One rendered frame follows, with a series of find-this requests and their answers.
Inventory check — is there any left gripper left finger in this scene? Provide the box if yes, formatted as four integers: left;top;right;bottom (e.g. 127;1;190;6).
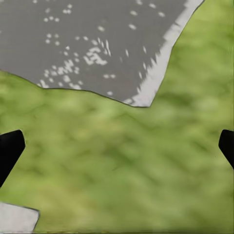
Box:
0;130;25;187

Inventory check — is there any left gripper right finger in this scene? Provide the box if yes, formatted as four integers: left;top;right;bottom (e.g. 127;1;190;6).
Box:
218;130;234;169

